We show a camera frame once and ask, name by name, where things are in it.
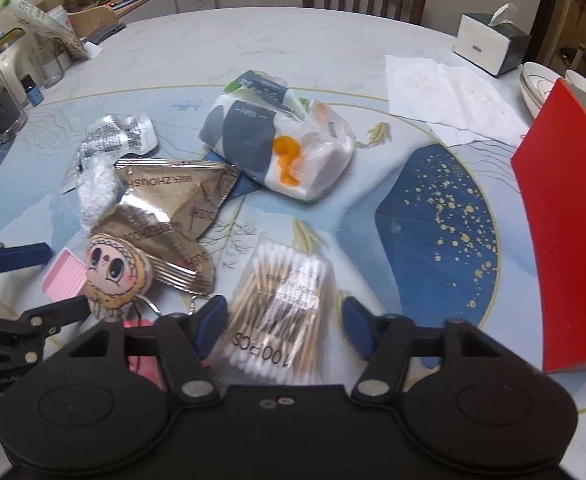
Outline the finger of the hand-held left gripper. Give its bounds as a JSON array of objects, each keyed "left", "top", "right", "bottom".
[
  {"left": 0, "top": 230, "right": 53, "bottom": 282},
  {"left": 0, "top": 294, "right": 92, "bottom": 367}
]

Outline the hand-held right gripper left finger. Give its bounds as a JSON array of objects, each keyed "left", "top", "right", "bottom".
[{"left": 68, "top": 295, "right": 230, "bottom": 406}]

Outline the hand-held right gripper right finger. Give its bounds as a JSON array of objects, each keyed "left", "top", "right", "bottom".
[{"left": 341, "top": 296, "right": 518, "bottom": 406}]

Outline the gold foil packet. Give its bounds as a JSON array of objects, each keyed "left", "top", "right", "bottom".
[
  {"left": 90, "top": 204, "right": 217, "bottom": 297},
  {"left": 114, "top": 159, "right": 242, "bottom": 242}
]

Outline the cotton swabs pack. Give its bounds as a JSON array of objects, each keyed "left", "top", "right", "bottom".
[{"left": 208, "top": 234, "right": 337, "bottom": 387}]

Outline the yellow printed packet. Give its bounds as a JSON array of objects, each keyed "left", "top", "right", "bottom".
[{"left": 83, "top": 232, "right": 164, "bottom": 324}]

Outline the bag of white beads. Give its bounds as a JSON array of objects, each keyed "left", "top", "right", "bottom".
[{"left": 76, "top": 154, "right": 122, "bottom": 234}]

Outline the red cardboard box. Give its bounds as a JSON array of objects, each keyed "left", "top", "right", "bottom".
[{"left": 510, "top": 78, "right": 586, "bottom": 375}]

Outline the pink ribbed plastic tray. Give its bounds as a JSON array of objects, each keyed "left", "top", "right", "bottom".
[{"left": 43, "top": 247, "right": 88, "bottom": 300}]

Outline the silver printed sachet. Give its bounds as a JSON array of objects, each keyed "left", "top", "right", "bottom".
[{"left": 62, "top": 114, "right": 158, "bottom": 195}]

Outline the small blue bottle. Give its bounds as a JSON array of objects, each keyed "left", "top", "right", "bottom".
[{"left": 20, "top": 74, "right": 42, "bottom": 107}]

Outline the clear glass cup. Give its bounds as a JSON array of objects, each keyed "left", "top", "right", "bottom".
[{"left": 30, "top": 42, "right": 67, "bottom": 89}]

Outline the printed soft tissue pack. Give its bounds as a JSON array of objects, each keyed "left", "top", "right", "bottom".
[{"left": 199, "top": 71, "right": 358, "bottom": 204}]

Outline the white appliance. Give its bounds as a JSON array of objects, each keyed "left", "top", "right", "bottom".
[{"left": 0, "top": 27, "right": 35, "bottom": 107}]

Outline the clear plastic food bag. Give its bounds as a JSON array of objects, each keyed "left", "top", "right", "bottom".
[{"left": 0, "top": 0, "right": 92, "bottom": 59}]

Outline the white paper towel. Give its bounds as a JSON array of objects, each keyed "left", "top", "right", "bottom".
[
  {"left": 384, "top": 55, "right": 478, "bottom": 117},
  {"left": 425, "top": 66, "right": 531, "bottom": 149}
]

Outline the stack of white plates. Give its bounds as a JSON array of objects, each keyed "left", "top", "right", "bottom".
[{"left": 520, "top": 80, "right": 550, "bottom": 117}]

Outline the green white tissue box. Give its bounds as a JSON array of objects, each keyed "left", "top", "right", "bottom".
[{"left": 453, "top": 3, "right": 532, "bottom": 77}]

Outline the white plate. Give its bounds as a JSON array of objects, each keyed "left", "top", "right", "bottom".
[{"left": 520, "top": 61, "right": 568, "bottom": 98}]

